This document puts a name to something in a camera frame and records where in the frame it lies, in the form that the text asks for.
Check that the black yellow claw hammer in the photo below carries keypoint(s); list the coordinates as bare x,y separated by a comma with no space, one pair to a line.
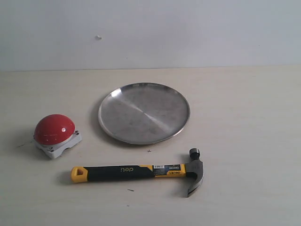
193,169

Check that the red dome push button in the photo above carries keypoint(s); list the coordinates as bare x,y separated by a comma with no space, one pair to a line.
54,134

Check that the round stainless steel plate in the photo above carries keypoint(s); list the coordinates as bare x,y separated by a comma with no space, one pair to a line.
143,113

